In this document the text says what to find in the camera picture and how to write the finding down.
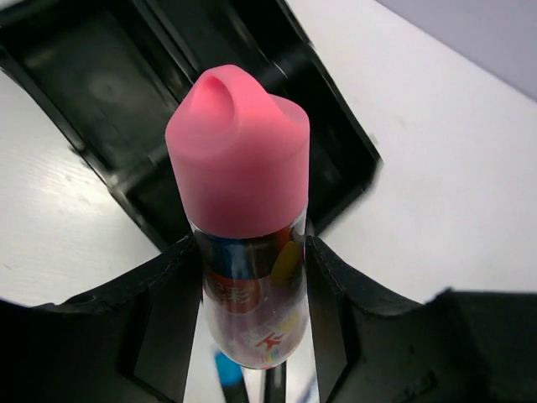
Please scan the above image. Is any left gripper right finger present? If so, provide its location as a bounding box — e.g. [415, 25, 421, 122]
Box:
[305, 237, 536, 402]

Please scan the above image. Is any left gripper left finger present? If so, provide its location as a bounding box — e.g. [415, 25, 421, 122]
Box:
[1, 237, 201, 402]

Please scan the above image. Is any pink cap glue bottle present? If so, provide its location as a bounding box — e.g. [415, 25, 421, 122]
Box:
[165, 65, 310, 369]

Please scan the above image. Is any blue highlighter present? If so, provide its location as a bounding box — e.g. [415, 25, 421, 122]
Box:
[214, 350, 249, 403]

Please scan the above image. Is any black compartment tray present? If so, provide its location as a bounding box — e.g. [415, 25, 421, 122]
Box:
[1, 1, 381, 249]

